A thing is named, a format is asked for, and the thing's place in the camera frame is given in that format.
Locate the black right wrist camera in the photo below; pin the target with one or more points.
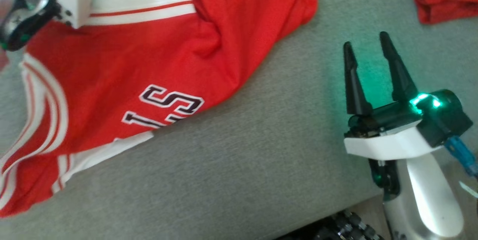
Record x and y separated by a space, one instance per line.
448 117

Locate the grey fabric sofa seat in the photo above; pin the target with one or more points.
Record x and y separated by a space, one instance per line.
261 139

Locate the blue right camera connector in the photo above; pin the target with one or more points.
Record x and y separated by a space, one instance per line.
461 154

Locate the red white sports jersey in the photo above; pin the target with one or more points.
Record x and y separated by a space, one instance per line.
130 57

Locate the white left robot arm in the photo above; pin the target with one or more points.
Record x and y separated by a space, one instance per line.
22 12

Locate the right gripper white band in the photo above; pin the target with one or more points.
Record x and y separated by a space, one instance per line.
388 145

